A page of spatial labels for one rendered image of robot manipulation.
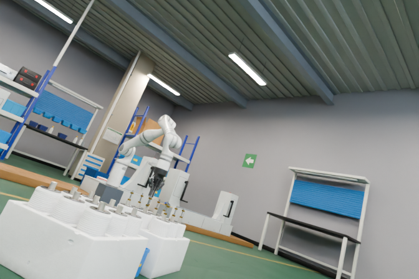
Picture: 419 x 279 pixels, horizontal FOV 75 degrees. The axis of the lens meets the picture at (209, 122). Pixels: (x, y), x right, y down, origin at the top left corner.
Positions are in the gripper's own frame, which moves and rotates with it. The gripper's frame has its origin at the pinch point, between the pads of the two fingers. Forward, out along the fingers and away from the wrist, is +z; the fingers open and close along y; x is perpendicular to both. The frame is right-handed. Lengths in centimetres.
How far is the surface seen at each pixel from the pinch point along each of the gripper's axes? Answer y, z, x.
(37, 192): -61, 12, 0
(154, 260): -4.1, 27.8, -19.6
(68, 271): -58, 28, -28
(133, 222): -30.6, 12.3, -21.2
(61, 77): 325, -230, 780
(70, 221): -55, 17, -15
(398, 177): 478, -172, -144
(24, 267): -61, 33, -13
